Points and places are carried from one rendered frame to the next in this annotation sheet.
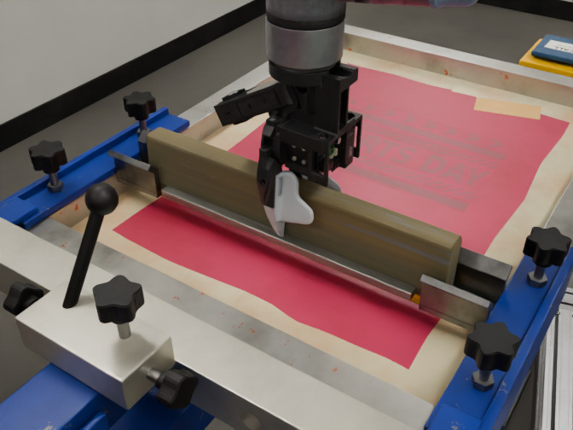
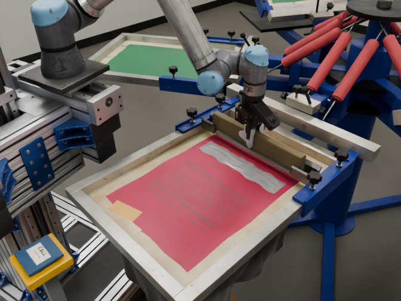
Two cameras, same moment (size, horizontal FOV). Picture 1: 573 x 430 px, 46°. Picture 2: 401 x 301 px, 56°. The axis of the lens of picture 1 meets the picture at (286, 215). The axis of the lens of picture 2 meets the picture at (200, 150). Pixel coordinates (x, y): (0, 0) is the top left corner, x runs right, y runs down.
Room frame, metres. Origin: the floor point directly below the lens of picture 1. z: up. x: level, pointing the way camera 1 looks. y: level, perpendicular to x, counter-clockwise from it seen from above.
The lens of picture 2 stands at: (1.77, 0.07, 1.81)
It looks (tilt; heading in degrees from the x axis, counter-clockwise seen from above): 37 degrees down; 194
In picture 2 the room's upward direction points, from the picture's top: 1 degrees counter-clockwise
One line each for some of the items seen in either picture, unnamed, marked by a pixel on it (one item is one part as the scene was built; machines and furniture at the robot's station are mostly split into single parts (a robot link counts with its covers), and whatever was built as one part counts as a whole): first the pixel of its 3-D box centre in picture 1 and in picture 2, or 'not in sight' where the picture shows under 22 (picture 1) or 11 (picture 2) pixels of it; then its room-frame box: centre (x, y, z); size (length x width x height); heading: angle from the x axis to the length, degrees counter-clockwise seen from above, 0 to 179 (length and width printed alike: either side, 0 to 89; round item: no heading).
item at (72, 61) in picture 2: not in sight; (61, 56); (0.67, -0.68, 1.31); 0.15 x 0.15 x 0.10
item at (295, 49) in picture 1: (306, 37); (253, 87); (0.63, -0.02, 1.23); 0.08 x 0.08 x 0.05
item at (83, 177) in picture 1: (106, 177); (324, 183); (0.77, 0.25, 0.97); 0.30 x 0.05 x 0.07; 147
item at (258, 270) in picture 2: not in sight; (244, 267); (0.97, 0.02, 0.74); 0.46 x 0.04 x 0.42; 147
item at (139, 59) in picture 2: not in sight; (188, 46); (-0.12, -0.44, 1.05); 1.08 x 0.61 x 0.23; 87
